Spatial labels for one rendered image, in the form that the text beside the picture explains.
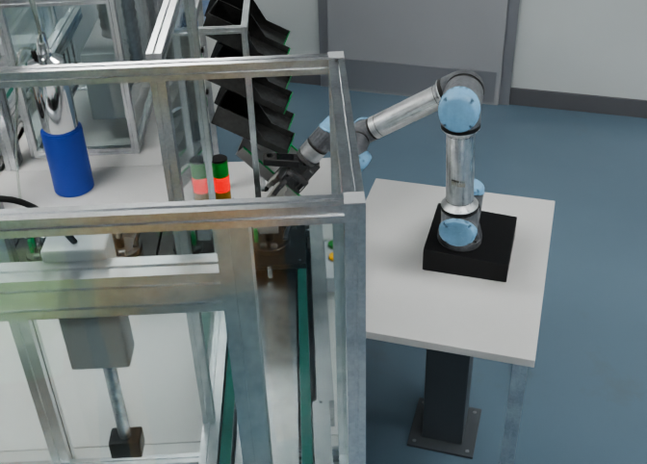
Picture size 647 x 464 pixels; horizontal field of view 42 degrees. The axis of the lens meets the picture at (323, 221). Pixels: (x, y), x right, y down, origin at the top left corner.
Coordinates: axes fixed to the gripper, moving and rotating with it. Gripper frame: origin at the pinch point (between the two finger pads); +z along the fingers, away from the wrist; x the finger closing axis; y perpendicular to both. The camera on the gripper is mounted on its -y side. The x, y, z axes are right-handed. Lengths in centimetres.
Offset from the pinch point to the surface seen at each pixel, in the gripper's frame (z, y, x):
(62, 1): 21, -82, 86
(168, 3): -53, -65, -50
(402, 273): -6, 54, -6
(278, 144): -6.4, 0.8, 25.2
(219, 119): -2.3, -21.3, 24.0
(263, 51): -29.9, -23.4, 27.5
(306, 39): 51, 68, 334
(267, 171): 3.0, 2.9, 21.7
